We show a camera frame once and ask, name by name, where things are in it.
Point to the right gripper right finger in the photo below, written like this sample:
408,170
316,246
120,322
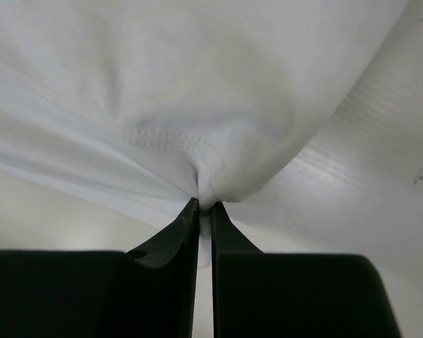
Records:
258,294

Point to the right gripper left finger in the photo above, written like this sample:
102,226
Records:
148,291

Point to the white skirt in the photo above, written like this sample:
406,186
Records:
113,114

